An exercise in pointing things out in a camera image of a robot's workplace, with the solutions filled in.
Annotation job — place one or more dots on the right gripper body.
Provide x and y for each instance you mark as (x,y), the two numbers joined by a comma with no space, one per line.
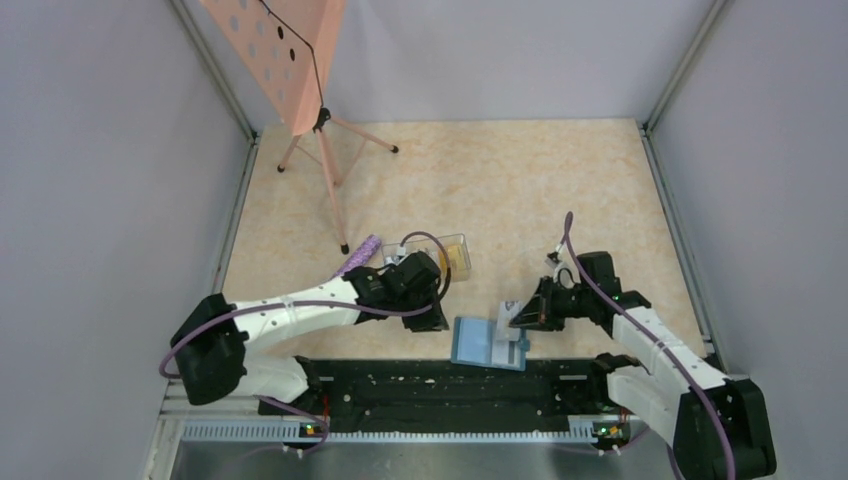
(573,299)

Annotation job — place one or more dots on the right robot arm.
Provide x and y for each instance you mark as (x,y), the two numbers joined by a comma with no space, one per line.
(715,426)

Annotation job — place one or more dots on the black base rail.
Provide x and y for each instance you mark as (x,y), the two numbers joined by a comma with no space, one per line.
(437,396)

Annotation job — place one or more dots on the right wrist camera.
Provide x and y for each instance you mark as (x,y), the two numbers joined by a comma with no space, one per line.
(555,262)

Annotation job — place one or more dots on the silver credit card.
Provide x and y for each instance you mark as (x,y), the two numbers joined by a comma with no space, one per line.
(509,321)

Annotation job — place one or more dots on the clear plastic card box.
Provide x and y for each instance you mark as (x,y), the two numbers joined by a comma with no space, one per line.
(421,243)

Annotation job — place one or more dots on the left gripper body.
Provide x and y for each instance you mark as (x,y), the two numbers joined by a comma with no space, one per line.
(412,301)

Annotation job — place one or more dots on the purple glitter microphone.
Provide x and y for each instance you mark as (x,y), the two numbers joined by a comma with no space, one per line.
(361,255)

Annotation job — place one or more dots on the blue leather card holder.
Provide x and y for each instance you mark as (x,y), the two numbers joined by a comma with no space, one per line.
(481,343)

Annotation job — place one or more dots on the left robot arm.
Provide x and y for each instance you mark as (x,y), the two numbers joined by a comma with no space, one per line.
(218,351)

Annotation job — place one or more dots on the pink music stand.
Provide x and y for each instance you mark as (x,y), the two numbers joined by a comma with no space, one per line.
(288,48)

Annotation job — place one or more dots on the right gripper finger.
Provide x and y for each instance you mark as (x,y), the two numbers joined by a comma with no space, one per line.
(535,318)
(541,296)

